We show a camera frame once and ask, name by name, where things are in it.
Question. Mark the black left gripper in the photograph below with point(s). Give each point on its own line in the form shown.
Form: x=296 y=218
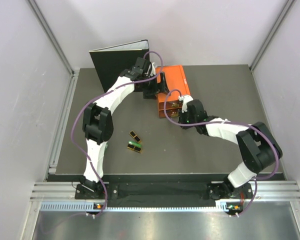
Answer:
x=160 y=87

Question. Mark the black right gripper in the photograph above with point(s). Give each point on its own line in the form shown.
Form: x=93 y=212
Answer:
x=181 y=116

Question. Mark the orange plastic box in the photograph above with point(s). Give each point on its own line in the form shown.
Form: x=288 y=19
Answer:
x=176 y=79

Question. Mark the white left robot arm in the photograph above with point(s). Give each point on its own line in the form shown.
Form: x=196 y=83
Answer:
x=97 y=123

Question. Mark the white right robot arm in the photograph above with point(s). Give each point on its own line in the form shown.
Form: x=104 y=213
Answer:
x=257 y=146

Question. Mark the upper clear drawer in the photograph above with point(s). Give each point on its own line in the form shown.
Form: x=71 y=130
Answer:
x=169 y=105

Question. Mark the black lever arch binder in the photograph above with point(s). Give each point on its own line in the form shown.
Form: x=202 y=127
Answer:
x=110 y=61

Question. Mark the green lip balm stick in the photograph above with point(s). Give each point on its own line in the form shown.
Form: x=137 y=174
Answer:
x=136 y=144

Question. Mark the aluminium frame rail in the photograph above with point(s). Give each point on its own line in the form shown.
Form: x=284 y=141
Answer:
x=272 y=191

